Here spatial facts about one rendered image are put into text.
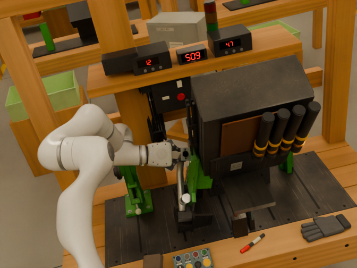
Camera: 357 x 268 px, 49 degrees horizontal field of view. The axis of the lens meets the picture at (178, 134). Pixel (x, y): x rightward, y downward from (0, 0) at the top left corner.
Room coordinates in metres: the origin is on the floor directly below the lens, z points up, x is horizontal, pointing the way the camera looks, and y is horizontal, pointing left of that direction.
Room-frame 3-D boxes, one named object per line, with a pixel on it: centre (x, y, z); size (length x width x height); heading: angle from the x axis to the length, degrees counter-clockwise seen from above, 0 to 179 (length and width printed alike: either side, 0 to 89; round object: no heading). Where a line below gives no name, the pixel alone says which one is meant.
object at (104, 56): (1.54, 0.17, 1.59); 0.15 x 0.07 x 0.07; 93
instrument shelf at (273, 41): (1.59, -0.12, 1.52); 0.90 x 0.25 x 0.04; 93
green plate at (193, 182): (1.27, -0.06, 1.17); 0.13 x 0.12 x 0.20; 93
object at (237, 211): (1.24, -0.21, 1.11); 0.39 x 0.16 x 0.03; 3
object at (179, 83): (1.54, -0.01, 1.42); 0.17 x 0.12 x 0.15; 93
